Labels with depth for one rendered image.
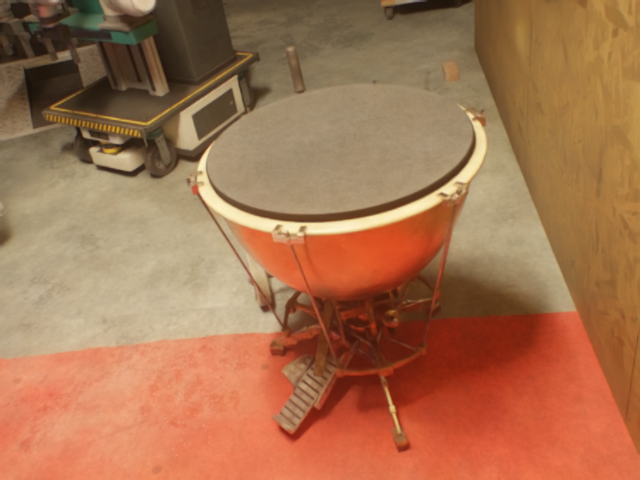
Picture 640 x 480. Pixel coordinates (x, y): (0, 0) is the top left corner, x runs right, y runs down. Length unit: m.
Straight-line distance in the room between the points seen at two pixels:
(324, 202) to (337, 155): 0.20
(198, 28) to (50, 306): 1.53
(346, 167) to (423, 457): 0.83
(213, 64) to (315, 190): 2.19
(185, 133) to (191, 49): 0.41
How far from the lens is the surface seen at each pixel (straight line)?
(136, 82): 3.64
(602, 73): 1.88
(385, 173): 1.49
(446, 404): 2.03
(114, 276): 2.82
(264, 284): 2.30
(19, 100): 4.64
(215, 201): 1.55
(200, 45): 3.52
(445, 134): 1.63
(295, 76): 2.01
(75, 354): 2.54
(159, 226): 3.04
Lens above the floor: 1.56
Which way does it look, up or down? 35 degrees down
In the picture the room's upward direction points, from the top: 10 degrees counter-clockwise
